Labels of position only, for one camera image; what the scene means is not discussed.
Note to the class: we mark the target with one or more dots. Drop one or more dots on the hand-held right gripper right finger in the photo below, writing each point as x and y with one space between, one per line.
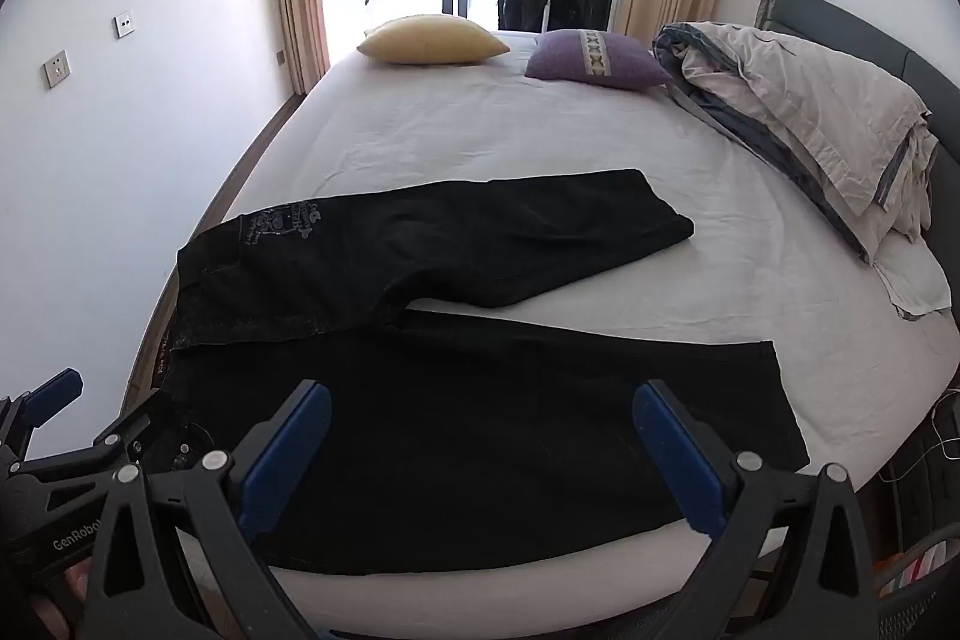
679 460

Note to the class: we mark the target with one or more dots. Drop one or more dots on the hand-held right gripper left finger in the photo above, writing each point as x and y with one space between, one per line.
289 452

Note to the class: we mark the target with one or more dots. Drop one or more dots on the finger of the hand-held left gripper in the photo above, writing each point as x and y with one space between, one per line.
124 437
54 386

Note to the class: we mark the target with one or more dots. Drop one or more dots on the black pants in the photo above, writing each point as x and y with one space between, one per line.
450 400

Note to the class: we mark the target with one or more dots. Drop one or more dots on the person's left hand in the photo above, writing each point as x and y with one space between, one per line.
58 610

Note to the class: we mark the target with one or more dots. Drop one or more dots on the black mesh basket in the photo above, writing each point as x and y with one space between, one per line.
919 591

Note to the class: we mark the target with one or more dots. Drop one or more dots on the white bed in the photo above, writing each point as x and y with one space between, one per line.
525 138

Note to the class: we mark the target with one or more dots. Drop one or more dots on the folded grey duvet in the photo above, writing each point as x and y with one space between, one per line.
810 100

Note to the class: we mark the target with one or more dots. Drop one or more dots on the purple patterned pillow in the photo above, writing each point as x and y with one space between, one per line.
592 59

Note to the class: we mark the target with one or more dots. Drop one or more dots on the yellow pillow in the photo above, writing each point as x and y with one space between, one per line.
431 40

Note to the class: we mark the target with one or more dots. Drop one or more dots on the grey bed headboard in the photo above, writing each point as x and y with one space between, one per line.
840 18

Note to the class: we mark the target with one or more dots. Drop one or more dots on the white wall socket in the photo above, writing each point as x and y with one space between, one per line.
56 69

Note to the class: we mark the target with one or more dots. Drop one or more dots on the upper wall socket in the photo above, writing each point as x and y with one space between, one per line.
125 25

